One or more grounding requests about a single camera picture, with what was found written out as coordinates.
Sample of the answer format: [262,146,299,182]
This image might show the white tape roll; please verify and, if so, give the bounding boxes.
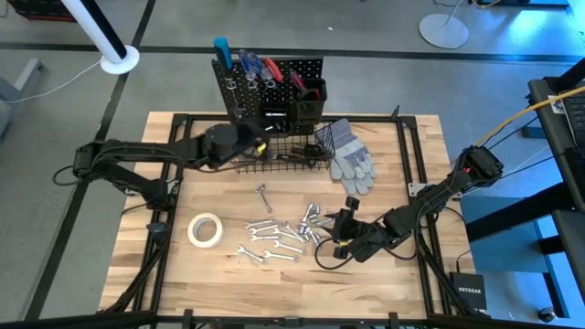
[186,212,225,249]

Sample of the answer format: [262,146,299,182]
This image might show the black wire basket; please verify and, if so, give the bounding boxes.
[229,121,335,175]

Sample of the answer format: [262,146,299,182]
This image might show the tall black plastic bin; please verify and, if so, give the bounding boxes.
[292,78,328,127]

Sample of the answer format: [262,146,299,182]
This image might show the black Netgear box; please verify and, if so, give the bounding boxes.
[449,271,488,313]

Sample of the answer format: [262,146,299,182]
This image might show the grey round stand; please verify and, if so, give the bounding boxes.
[419,0,471,50]

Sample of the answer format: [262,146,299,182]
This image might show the white pole stand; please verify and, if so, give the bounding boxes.
[60,0,141,76]

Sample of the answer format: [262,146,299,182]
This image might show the grey striped work glove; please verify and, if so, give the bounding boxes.
[329,159,372,196]
[314,117,378,182]

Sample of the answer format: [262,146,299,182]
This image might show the white cable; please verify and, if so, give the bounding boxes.
[8,58,104,105]

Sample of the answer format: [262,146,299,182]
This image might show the red-handled driver tool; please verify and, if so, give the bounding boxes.
[290,70,308,95]

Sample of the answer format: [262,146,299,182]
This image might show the black metal peg board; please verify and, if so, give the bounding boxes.
[210,57,324,138]

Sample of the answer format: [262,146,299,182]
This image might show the red clear-handled screwdriver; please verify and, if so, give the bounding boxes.
[263,57,285,84]

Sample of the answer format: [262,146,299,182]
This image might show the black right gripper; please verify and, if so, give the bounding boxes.
[323,196,367,261]

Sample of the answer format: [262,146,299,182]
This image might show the short black plastic bin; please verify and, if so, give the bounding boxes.
[260,107,293,138]

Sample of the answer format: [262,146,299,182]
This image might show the grey furniture piece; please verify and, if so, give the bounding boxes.
[0,58,46,138]

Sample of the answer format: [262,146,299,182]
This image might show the black keyboard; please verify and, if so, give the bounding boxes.
[561,90,585,147]

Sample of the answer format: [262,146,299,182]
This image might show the black-handled steel hammer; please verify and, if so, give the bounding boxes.
[269,150,321,165]

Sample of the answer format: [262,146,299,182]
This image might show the blue and black screwdriver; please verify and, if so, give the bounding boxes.
[212,36,243,115]

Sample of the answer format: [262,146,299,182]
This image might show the red crate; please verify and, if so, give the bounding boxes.
[6,0,77,23]

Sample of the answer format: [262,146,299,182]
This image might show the yellow cable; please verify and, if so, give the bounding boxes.
[482,85,585,143]

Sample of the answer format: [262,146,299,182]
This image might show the black desk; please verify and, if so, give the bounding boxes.
[527,58,585,211]

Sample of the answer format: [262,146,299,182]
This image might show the black safety glasses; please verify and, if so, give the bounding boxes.
[292,143,333,159]

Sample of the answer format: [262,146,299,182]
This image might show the small blue clear-handled screwdriver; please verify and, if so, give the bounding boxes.
[246,52,269,86]

